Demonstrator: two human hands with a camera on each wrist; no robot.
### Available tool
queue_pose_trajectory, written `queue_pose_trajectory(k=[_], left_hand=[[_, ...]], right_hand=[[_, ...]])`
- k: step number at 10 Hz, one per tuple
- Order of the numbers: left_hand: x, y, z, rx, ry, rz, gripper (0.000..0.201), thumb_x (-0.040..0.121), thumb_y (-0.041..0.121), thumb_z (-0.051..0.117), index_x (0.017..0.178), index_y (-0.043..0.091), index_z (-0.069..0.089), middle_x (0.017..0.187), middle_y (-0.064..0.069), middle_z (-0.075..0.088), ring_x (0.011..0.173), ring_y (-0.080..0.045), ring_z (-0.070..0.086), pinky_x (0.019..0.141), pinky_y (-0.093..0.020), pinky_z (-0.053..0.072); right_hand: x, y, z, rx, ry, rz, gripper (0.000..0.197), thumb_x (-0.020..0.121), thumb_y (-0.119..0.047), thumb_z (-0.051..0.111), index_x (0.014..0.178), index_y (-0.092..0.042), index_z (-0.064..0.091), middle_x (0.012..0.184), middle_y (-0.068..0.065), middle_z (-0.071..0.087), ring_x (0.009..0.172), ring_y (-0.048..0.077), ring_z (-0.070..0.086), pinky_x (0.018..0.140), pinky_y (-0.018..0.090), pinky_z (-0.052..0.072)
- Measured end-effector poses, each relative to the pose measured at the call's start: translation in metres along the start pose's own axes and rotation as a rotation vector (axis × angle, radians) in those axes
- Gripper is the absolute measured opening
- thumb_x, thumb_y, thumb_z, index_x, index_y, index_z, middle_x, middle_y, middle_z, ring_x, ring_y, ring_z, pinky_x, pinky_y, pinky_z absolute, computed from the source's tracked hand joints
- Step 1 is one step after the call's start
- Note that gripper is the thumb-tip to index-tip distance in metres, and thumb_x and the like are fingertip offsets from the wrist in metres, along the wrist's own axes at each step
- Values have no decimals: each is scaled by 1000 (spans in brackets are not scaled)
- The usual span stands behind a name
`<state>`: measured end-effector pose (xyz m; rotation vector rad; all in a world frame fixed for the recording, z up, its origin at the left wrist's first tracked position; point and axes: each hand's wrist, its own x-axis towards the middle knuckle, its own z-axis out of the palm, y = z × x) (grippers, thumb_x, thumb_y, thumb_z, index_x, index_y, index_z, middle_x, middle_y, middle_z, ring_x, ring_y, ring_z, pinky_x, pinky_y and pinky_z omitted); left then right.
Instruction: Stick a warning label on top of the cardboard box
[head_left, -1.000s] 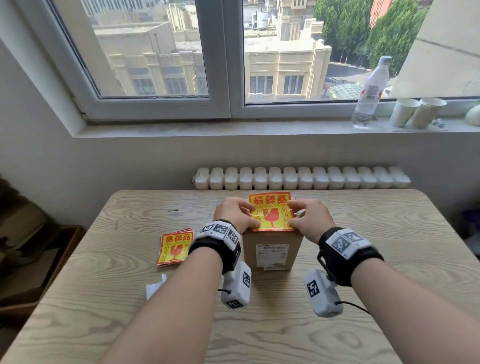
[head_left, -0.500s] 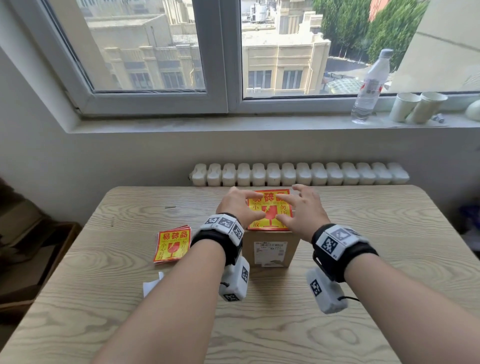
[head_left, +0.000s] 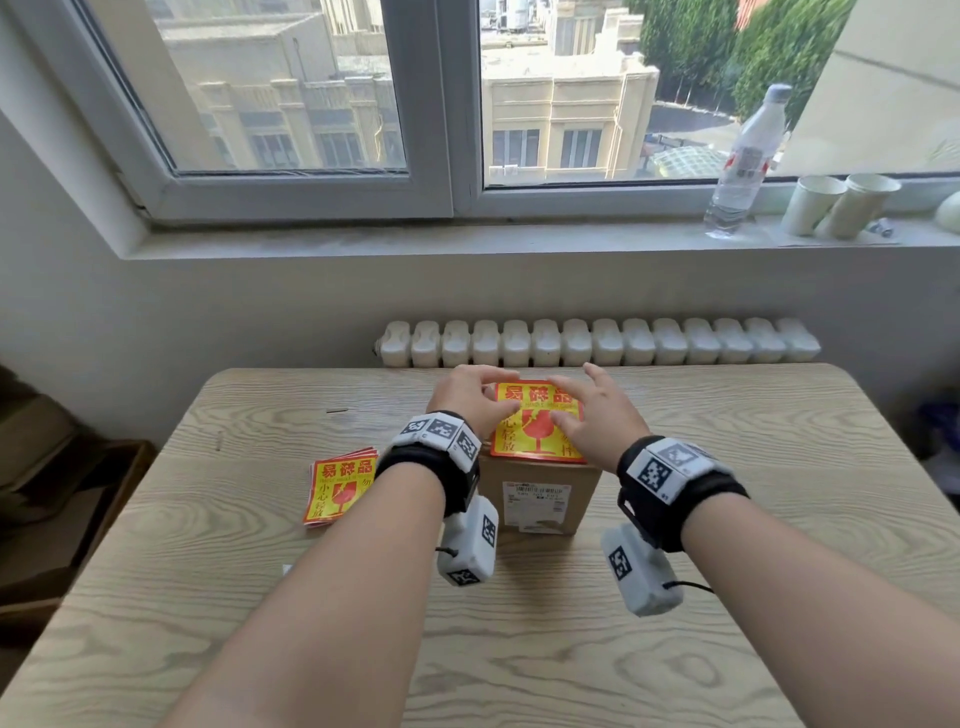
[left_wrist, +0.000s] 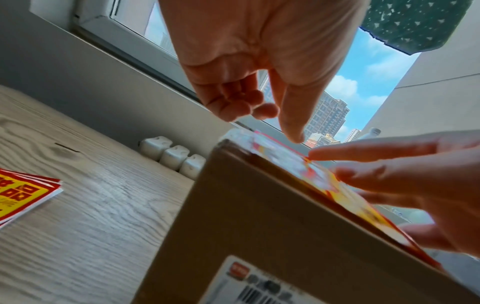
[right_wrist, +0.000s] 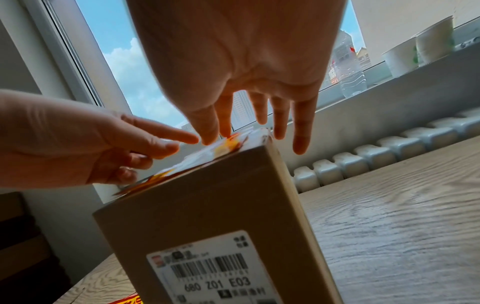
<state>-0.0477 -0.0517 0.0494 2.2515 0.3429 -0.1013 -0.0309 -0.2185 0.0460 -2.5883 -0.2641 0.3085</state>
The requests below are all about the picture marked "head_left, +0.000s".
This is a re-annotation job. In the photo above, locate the person's right hand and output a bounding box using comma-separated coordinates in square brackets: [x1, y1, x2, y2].
[547, 362, 673, 475]

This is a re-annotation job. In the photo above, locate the person's left hand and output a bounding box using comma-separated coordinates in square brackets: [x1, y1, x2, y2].
[425, 364, 524, 442]

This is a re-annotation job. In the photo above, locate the red yellow fragile sticker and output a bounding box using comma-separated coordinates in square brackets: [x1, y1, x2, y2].
[488, 380, 588, 466]

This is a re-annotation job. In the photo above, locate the brown cardboard box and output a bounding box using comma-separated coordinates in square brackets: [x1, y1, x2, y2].
[477, 442, 604, 537]

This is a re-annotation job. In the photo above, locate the stack of yellow fragile stickers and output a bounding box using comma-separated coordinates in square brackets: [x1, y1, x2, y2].
[302, 447, 380, 529]

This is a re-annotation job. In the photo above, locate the person's left forearm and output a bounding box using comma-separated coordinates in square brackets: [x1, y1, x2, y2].
[161, 462, 449, 728]

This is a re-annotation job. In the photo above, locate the person's right forearm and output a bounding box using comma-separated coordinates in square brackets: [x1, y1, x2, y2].
[680, 492, 960, 728]

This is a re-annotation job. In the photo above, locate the white radiator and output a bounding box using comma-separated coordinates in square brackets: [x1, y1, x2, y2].
[374, 317, 823, 369]

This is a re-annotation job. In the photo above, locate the clear plastic water bottle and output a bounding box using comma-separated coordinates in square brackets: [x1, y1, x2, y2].
[703, 82, 794, 240]

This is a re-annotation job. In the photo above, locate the white paper cup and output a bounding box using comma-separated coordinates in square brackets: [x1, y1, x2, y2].
[779, 174, 849, 238]
[821, 173, 903, 241]

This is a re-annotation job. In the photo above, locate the black left wrist strap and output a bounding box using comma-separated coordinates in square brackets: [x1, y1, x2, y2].
[374, 410, 483, 519]

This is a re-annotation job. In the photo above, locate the black wrist strap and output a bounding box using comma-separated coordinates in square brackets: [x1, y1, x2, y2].
[616, 435, 751, 554]
[374, 410, 483, 519]

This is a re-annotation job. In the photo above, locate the black right wrist strap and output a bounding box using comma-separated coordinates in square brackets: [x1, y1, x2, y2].
[616, 435, 751, 554]

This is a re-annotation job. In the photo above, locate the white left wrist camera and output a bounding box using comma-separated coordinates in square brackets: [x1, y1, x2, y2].
[437, 494, 500, 588]

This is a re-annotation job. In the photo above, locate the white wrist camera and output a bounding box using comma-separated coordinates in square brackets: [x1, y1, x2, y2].
[437, 494, 500, 588]
[601, 523, 685, 618]

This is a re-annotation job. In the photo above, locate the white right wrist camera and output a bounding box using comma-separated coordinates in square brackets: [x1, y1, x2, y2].
[601, 523, 685, 618]

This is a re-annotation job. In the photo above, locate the white window frame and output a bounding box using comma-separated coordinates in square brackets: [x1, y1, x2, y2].
[0, 0, 960, 226]

